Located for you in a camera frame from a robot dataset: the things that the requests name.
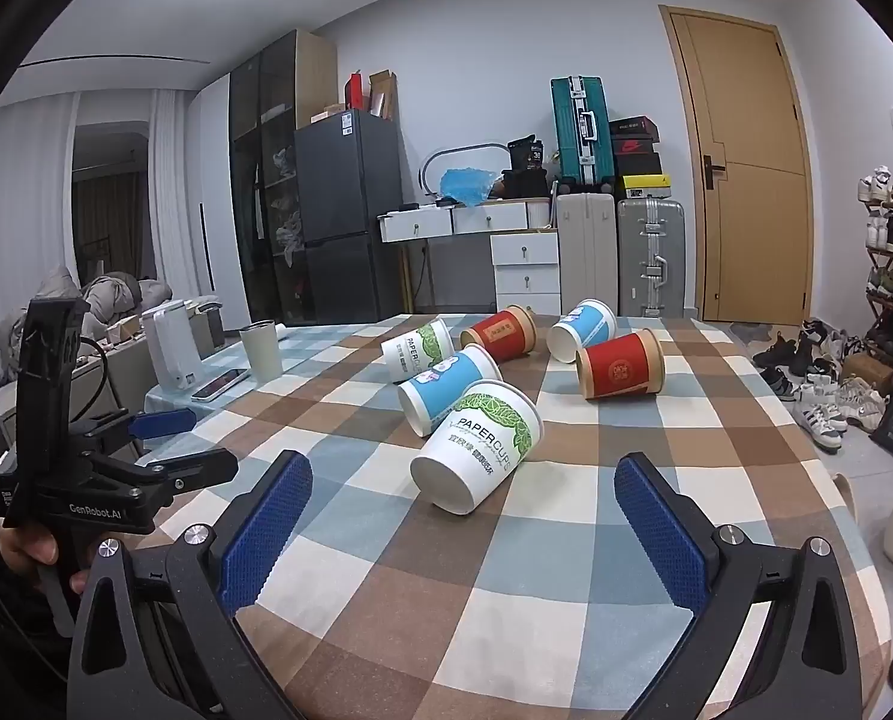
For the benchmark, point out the pile of shoes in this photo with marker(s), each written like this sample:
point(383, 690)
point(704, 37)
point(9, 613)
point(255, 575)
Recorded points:
point(821, 397)

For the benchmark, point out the wooden door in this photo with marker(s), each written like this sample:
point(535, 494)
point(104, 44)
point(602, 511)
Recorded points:
point(738, 165)

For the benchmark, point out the black glass cabinet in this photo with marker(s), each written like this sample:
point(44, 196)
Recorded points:
point(266, 187)

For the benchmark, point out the teal suitcase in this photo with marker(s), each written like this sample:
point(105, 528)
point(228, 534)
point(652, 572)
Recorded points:
point(581, 135)

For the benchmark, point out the yellow black shoe box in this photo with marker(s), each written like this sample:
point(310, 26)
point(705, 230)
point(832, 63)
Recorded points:
point(645, 186)

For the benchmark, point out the blue white paper cup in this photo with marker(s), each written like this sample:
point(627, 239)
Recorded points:
point(585, 326)
point(446, 386)

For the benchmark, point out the person's left hand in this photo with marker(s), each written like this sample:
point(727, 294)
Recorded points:
point(28, 546)

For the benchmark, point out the silver suitcase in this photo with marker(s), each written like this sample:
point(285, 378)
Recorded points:
point(650, 255)

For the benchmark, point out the blue plastic bag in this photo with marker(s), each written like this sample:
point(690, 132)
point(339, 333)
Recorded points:
point(465, 184)

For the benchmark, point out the white sheer curtain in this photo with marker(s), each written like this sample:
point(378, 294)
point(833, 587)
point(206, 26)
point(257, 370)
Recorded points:
point(19, 202)
point(180, 195)

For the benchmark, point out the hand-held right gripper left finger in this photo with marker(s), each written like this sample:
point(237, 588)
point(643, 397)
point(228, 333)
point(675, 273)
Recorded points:
point(266, 532)

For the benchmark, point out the pile of grey clothing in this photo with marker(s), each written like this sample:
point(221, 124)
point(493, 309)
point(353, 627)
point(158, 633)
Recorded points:
point(116, 292)

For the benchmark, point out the white electric kettle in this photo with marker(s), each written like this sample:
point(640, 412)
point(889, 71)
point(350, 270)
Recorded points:
point(169, 345)

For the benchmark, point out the checked tablecloth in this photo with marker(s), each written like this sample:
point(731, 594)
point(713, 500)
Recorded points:
point(566, 577)

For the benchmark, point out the curved silver metal tube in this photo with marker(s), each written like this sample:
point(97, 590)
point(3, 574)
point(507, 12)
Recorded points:
point(431, 159)

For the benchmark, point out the open cardboard box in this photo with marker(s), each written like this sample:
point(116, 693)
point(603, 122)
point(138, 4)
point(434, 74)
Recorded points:
point(382, 96)

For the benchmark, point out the pale green tumbler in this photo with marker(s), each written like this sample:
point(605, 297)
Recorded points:
point(261, 352)

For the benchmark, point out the small cardboard box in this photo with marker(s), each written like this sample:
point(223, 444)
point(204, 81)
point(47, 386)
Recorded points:
point(866, 373)

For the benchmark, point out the red paper cup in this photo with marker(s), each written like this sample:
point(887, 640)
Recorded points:
point(622, 366)
point(502, 336)

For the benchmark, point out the white wardrobe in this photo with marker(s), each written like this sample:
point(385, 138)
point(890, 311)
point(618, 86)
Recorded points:
point(214, 187)

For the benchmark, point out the smartphone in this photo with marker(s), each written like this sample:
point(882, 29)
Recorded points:
point(220, 384)

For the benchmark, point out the dark grey fridge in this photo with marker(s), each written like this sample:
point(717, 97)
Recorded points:
point(349, 217)

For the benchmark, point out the grey floor mat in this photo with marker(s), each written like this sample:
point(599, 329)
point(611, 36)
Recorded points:
point(750, 331)

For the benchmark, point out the white desk with drawers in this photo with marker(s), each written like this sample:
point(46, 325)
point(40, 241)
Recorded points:
point(525, 249)

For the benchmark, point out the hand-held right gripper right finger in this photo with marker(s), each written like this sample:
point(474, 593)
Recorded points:
point(660, 532)

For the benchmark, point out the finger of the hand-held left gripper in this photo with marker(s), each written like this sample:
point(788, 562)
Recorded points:
point(163, 424)
point(191, 467)

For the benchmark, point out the white green-leaf paper cup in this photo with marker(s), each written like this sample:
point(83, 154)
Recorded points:
point(416, 349)
point(484, 442)

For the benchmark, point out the red box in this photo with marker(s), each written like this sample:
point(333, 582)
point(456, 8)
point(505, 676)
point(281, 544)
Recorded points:
point(354, 91)

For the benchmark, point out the black red-logo shoe box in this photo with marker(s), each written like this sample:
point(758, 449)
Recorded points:
point(633, 144)

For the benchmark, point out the white suitcase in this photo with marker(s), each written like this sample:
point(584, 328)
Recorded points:
point(585, 251)

